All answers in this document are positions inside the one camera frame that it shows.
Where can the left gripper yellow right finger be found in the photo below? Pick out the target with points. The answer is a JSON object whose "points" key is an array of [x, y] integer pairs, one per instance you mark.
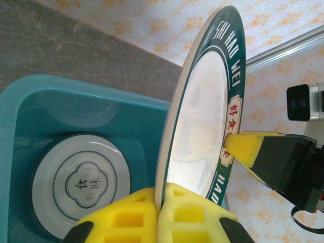
{"points": [[211, 217]]}

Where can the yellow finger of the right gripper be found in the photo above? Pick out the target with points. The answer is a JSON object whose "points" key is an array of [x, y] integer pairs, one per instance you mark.
{"points": [[246, 165], [283, 162]]}

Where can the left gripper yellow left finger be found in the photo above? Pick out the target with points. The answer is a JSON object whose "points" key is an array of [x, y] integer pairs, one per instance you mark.
{"points": [[101, 217]]}

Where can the orange sunburst white plate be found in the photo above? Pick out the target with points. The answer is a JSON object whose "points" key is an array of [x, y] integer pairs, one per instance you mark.
{"points": [[86, 182]]}

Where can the green rimmed white plate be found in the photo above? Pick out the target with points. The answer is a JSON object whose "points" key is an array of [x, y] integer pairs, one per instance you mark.
{"points": [[200, 114]]}

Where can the teal plastic bin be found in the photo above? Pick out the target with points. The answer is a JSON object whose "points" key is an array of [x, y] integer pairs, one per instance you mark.
{"points": [[76, 106]]}

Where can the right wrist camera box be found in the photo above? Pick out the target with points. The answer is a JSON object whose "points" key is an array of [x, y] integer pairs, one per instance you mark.
{"points": [[298, 103]]}

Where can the aluminium frame post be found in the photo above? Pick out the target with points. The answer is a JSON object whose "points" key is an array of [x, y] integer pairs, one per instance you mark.
{"points": [[286, 46]]}

